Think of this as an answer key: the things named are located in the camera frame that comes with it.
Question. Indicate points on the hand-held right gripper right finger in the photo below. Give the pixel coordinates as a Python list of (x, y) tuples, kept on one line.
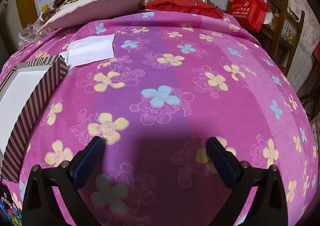
[(226, 166)]

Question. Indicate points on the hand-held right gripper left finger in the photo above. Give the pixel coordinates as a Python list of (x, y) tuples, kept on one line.
[(84, 166)]

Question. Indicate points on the striped cardboard box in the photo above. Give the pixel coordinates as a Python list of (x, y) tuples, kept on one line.
[(42, 98)]

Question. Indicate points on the pink floral bed sheet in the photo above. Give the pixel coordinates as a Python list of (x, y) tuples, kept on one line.
[(175, 116)]

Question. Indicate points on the wooden chair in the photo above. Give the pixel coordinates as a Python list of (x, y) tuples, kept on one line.
[(282, 38)]

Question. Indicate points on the clear plastic bags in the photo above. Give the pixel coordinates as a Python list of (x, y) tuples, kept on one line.
[(32, 32)]

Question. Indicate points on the red shopping bag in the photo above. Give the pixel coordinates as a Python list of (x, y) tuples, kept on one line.
[(250, 11)]

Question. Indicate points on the white pillow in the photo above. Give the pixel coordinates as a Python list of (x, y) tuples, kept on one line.
[(100, 6)]

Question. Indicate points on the yellow bottle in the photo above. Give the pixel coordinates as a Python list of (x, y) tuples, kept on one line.
[(45, 8)]

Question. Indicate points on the red ruffled pillow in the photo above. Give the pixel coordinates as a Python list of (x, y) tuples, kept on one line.
[(185, 2)]

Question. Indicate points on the wooden door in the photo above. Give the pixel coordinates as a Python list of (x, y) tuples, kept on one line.
[(23, 6)]

